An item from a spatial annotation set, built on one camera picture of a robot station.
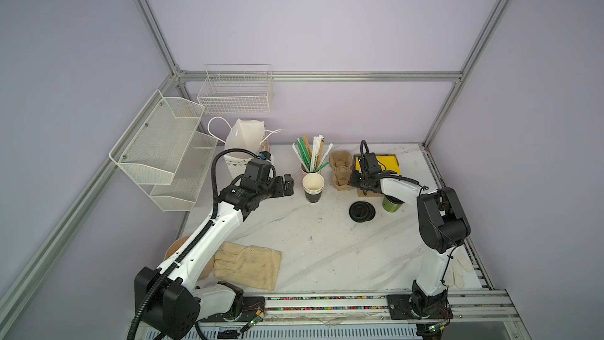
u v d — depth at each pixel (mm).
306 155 983
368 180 778
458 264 832
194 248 435
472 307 761
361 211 956
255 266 824
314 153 983
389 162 1084
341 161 1103
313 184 948
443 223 514
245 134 1005
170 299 382
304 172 981
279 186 700
